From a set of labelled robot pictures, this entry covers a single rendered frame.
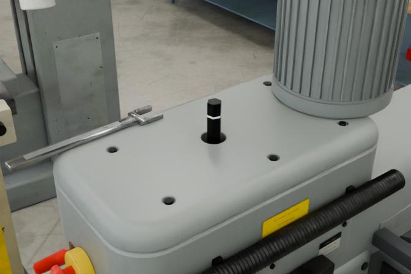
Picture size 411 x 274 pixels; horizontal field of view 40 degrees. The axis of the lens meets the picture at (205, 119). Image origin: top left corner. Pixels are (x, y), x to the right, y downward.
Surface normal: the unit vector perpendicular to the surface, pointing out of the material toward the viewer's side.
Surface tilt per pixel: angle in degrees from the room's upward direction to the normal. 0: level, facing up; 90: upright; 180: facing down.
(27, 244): 0
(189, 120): 0
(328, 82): 90
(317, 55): 90
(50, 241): 0
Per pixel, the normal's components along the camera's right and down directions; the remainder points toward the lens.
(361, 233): 0.60, 0.40
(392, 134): 0.00, -0.87
